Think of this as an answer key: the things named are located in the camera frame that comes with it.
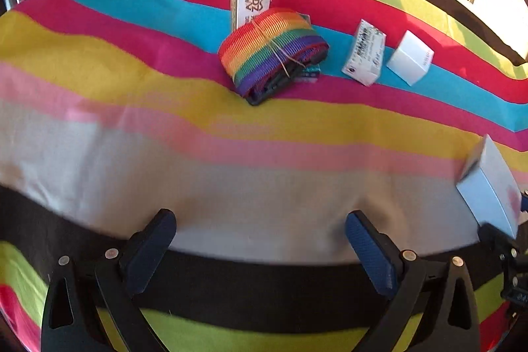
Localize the white printed carton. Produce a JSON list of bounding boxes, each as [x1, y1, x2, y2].
[[342, 19, 387, 87]]

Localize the striped colourful cloth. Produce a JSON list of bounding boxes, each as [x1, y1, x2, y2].
[[0, 0, 528, 352]]

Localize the rolled rainbow strap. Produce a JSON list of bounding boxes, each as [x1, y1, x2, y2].
[[218, 8, 331, 106]]

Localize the plain white carton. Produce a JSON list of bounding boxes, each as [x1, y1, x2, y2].
[[386, 30, 435, 87]]

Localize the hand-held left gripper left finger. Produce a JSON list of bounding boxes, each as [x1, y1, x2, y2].
[[40, 208, 178, 352]]

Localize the small teal carton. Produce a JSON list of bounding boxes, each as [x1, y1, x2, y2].
[[294, 62, 322, 83]]

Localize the pale blue white carton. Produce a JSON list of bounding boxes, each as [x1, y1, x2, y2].
[[456, 134, 523, 240]]

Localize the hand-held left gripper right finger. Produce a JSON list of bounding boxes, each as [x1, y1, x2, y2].
[[344, 209, 481, 352]]

